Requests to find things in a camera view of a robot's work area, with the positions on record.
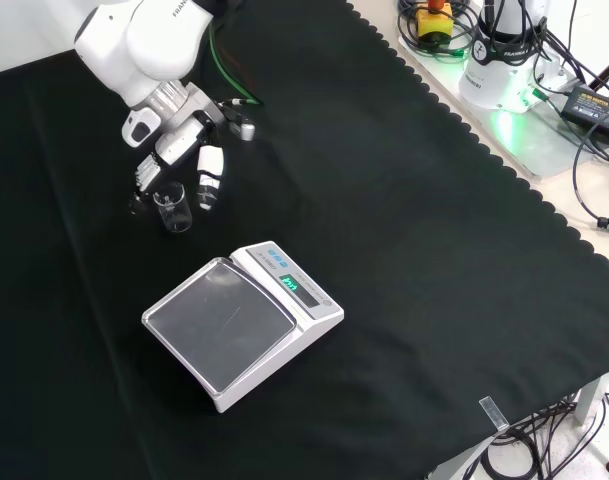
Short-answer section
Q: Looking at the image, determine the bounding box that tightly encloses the green cable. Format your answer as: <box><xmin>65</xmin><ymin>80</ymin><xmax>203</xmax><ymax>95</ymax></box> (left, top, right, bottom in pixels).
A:
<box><xmin>207</xmin><ymin>19</ymin><xmax>265</xmax><ymax>108</ymax></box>

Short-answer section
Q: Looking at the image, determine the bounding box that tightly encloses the white electronic balance steel pan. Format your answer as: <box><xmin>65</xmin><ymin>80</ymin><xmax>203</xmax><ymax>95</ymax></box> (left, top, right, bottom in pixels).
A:
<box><xmin>141</xmin><ymin>240</ymin><xmax>345</xmax><ymax>414</ymax></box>

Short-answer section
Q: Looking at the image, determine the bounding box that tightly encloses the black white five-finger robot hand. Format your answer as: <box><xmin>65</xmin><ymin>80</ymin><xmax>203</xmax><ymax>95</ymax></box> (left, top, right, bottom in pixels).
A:
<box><xmin>128</xmin><ymin>83</ymin><xmax>236</xmax><ymax>214</ymax></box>

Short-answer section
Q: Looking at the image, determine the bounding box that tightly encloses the yellow stop button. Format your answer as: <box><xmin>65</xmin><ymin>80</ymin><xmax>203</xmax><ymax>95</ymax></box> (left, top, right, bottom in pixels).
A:
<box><xmin>416</xmin><ymin>0</ymin><xmax>455</xmax><ymax>42</ymax></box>

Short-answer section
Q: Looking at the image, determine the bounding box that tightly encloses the black power adapter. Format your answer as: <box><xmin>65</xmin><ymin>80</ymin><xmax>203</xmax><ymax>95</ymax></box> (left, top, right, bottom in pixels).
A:
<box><xmin>560</xmin><ymin>83</ymin><xmax>609</xmax><ymax>137</ymax></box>

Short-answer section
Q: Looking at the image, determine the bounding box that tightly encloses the small clear glass beaker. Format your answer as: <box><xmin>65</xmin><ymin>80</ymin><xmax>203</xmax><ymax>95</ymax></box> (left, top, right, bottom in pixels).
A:
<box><xmin>152</xmin><ymin>182</ymin><xmax>193</xmax><ymax>234</ymax></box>

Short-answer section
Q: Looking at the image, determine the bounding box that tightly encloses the black adapter cable with plug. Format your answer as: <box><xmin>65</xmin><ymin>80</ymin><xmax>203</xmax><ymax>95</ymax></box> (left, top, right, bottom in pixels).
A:
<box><xmin>571</xmin><ymin>122</ymin><xmax>609</xmax><ymax>232</ymax></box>

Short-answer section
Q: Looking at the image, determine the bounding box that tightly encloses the white bench leg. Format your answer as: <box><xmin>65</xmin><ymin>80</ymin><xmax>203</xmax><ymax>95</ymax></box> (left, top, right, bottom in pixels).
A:
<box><xmin>575</xmin><ymin>372</ymin><xmax>609</xmax><ymax>427</ymax></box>

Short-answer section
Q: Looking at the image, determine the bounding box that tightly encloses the pale base board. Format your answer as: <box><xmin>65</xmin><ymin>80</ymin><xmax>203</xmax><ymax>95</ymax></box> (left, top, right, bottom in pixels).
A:
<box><xmin>396</xmin><ymin>0</ymin><xmax>609</xmax><ymax>182</ymax></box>

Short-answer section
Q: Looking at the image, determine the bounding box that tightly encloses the clear tape strip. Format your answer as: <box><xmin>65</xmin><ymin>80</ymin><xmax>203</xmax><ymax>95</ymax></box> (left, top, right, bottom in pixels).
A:
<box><xmin>478</xmin><ymin>396</ymin><xmax>511</xmax><ymax>432</ymax></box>

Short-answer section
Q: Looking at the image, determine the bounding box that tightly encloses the black cable bundle under bench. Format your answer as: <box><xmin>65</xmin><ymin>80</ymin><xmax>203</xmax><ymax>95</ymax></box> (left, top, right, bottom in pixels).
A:
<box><xmin>478</xmin><ymin>392</ymin><xmax>609</xmax><ymax>480</ymax></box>

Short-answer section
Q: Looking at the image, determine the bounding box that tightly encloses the black bench cloth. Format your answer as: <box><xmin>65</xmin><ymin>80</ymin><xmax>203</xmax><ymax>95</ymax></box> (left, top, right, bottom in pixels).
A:
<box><xmin>0</xmin><ymin>0</ymin><xmax>609</xmax><ymax>480</ymax></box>

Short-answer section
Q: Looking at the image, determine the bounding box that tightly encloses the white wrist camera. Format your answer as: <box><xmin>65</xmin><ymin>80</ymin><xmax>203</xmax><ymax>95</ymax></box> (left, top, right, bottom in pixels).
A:
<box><xmin>122</xmin><ymin>106</ymin><xmax>161</xmax><ymax>149</ymax></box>

